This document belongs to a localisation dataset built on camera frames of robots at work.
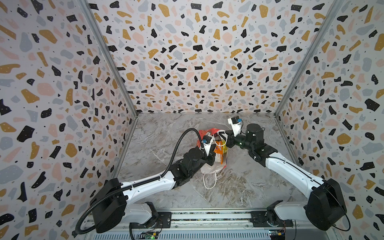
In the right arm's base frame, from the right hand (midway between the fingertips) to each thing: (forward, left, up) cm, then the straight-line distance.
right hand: (219, 130), depth 76 cm
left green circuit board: (-42, +33, -27) cm, 60 cm away
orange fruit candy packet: (-4, -1, -13) cm, 13 cm away
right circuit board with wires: (-41, -28, -28) cm, 57 cm away
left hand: (-7, +1, -2) cm, 7 cm away
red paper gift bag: (-14, +4, -28) cm, 31 cm away
